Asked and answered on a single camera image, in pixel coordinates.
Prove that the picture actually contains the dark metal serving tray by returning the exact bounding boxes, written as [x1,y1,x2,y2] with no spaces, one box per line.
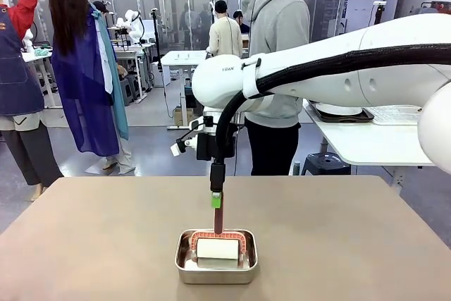
[308,102,375,123]

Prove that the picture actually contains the mannequin red shirt denim apron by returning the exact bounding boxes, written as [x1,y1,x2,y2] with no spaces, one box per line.
[0,0,64,203]

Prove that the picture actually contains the small steel rectangular container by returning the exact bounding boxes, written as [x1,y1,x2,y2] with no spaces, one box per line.
[175,228,259,285]

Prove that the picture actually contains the dark metal stool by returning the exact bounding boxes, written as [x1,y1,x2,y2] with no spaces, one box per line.
[302,152,352,176]

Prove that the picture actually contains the person cream sweater black cap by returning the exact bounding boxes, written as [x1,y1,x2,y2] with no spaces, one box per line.
[206,0,244,59]

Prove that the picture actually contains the white workbench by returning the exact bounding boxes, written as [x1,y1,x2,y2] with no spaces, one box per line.
[160,50,213,130]

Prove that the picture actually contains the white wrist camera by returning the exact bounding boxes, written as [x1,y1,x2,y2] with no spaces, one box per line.
[170,134,198,156]

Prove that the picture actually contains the black sleeved arm cable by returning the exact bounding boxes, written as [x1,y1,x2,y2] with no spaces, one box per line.
[215,43,451,165]

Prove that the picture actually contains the cardboard box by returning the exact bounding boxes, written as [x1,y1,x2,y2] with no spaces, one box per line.
[173,107,194,127]

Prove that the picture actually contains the white side table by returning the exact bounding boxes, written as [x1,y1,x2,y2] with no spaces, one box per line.
[303,102,436,176]

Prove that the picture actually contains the person in dark navy top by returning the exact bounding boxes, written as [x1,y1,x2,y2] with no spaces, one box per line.
[232,10,252,36]

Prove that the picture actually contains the pink handled lint roller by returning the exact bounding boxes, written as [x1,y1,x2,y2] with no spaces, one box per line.
[190,191,247,269]

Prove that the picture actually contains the black camera stand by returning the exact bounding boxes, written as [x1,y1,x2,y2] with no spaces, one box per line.
[150,7,163,71]

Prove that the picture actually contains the person in grey hoodie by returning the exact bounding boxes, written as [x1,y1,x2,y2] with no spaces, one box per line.
[241,0,311,177]

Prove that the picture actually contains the clear plastic tray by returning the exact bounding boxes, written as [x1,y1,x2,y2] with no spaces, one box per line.
[364,105,424,126]

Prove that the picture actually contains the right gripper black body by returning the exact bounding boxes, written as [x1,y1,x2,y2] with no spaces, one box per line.
[196,132,237,163]

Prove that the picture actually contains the long-haired woman in blue cape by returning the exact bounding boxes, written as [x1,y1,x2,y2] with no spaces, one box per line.
[48,0,137,175]

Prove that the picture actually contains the white desk with metal legs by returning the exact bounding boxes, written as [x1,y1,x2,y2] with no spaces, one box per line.
[111,42,149,104]

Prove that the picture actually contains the person in dark clothes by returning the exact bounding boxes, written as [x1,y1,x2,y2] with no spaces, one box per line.
[180,3,194,51]

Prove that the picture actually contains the white round plate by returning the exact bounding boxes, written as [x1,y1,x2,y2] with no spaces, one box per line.
[316,102,364,116]

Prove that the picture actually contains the grey plastic stool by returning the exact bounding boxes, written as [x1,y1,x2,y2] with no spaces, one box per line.
[119,74,142,104]

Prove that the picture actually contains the white cable clamp strap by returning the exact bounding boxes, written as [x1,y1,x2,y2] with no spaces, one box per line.
[241,57,264,99]

